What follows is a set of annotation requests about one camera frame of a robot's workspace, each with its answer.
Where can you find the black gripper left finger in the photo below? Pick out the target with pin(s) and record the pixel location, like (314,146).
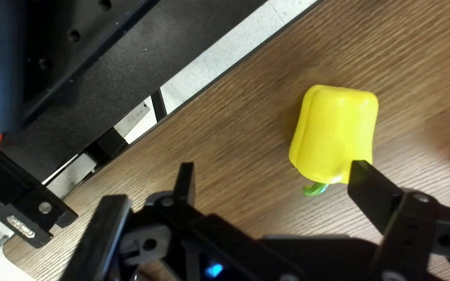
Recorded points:
(185,183)

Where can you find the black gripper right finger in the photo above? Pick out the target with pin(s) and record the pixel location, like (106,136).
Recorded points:
(372,194)

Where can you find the black table clamp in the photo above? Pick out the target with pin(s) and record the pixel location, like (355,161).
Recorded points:
(17,200)

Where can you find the yellow toy bell pepper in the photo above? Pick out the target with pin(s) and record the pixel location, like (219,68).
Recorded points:
(335,133)

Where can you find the black robot mount stand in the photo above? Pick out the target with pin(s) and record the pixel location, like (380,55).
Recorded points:
(74,68)

